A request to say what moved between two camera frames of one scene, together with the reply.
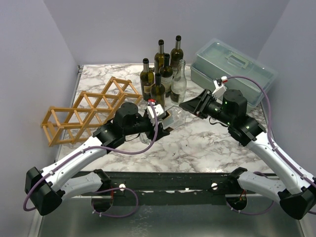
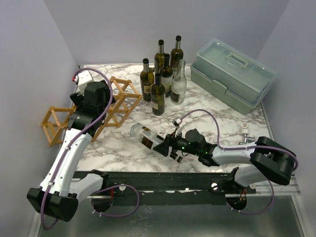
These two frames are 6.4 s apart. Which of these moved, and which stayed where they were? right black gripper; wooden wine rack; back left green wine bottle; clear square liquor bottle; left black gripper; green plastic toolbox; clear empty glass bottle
Moved: left black gripper; right black gripper; clear square liquor bottle
Stayed: wooden wine rack; green plastic toolbox; clear empty glass bottle; back left green wine bottle
